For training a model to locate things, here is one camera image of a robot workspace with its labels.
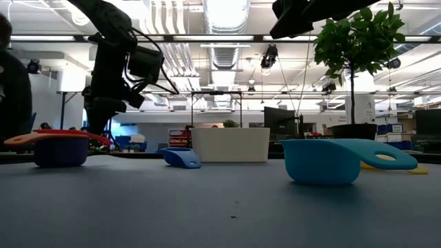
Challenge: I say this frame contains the black background rig frame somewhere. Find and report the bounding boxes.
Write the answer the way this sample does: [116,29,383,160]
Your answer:
[190,90,243,128]

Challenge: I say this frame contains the teal measuring cup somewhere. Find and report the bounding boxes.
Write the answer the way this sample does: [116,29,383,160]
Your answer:
[278,138,419,185]

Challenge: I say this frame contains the black overhead rig beam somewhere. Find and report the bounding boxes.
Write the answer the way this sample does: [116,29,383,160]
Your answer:
[10,34,441,43]

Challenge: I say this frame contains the dark wide monitor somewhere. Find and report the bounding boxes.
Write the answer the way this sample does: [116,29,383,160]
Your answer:
[415,109,441,136]

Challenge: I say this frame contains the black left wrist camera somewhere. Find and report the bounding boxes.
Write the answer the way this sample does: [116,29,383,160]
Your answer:
[127,45,165,83]

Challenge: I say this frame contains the blue measuring cup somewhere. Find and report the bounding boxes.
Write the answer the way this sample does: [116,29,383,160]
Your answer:
[161,147,203,169]

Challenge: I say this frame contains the white plastic basket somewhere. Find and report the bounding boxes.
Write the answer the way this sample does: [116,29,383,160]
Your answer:
[191,127,271,163]

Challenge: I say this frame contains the silver ceiling air duct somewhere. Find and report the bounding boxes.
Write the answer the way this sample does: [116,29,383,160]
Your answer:
[203,0,251,72]

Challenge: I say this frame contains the red measuring cup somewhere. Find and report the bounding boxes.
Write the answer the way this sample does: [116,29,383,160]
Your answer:
[32,129,113,146]

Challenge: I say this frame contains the black monitor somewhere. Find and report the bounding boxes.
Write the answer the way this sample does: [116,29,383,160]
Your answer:
[264,106,297,138]

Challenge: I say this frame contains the purple measuring cup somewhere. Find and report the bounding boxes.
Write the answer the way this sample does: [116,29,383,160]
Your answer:
[33,137,90,169]

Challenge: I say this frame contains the yellow measuring cup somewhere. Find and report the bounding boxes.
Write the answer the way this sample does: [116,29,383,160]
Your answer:
[360,154,430,175]

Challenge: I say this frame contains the person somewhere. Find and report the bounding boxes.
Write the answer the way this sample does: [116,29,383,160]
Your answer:
[0,12,33,152]

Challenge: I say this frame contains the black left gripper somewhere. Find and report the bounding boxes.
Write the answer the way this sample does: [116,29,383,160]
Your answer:
[84,32,146,136]

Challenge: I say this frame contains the blue storage bins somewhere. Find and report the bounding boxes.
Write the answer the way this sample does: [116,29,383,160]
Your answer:
[377,123,404,134]

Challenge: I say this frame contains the green plant in black pot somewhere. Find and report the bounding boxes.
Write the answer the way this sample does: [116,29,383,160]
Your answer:
[312,1,407,141]

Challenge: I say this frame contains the orange measuring cup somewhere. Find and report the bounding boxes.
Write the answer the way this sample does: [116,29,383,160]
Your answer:
[3,132,91,148]

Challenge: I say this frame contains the red storage bins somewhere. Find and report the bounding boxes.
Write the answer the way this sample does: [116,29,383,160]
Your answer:
[167,129,192,148]

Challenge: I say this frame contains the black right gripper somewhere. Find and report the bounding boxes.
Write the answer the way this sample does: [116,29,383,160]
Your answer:
[269,0,382,40]

